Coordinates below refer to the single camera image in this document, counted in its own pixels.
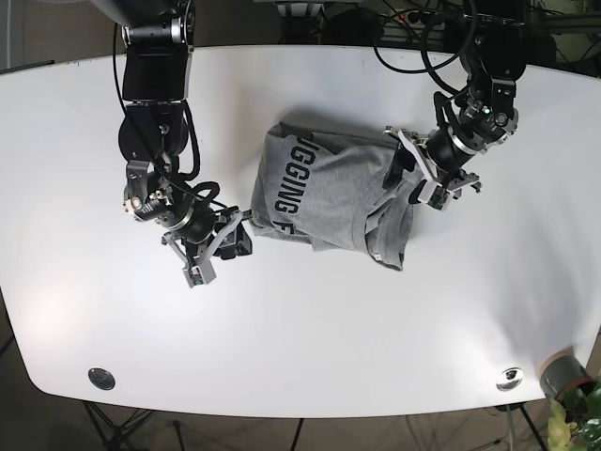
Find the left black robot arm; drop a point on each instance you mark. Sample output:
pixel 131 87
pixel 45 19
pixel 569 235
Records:
pixel 493 47

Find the grey long sleeve shirt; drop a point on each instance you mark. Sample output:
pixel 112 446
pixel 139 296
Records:
pixel 334 191

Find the green plant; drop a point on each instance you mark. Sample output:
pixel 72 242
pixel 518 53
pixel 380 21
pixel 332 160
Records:
pixel 574 423

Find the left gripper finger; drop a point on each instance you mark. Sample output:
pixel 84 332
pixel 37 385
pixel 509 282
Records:
pixel 442 195
pixel 408 157

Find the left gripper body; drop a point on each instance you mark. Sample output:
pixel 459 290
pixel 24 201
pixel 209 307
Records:
pixel 480 124

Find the metal table grommet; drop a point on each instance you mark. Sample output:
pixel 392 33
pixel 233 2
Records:
pixel 509 379
pixel 101 378

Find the grey plant pot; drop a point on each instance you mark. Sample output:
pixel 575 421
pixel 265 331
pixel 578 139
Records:
pixel 562 371

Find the right metal table grommet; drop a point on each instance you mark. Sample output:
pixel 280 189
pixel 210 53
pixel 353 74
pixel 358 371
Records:
pixel 509 379

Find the left metal table grommet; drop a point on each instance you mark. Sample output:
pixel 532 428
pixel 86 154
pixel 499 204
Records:
pixel 101 378

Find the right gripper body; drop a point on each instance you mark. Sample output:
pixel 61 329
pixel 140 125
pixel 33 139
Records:
pixel 193 229

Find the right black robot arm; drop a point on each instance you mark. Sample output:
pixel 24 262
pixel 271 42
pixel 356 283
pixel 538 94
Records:
pixel 158 141

